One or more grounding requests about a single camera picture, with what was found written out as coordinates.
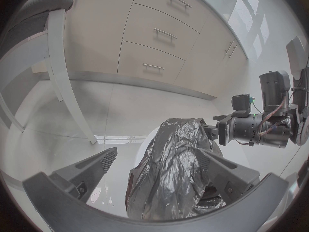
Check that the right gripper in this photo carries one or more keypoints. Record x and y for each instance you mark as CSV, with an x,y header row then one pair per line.
x,y
246,130

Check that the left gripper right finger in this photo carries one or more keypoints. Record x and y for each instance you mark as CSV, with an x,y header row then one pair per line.
x,y
231,177

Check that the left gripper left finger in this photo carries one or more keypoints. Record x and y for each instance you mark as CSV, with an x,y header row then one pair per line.
x,y
94,170

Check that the black plastic bag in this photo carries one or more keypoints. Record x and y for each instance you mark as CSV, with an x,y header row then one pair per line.
x,y
169,173

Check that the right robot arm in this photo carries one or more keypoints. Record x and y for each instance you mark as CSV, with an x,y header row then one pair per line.
x,y
275,88

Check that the white trash bin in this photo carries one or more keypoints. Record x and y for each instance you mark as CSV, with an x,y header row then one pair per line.
x,y
143,151

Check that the beige cabinet with drawers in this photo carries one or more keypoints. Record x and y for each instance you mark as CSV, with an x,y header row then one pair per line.
x,y
144,20

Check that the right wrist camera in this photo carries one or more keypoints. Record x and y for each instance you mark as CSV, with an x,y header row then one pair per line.
x,y
241,102

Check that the grey chair with white frame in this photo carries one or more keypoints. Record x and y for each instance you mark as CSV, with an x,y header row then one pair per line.
x,y
56,32

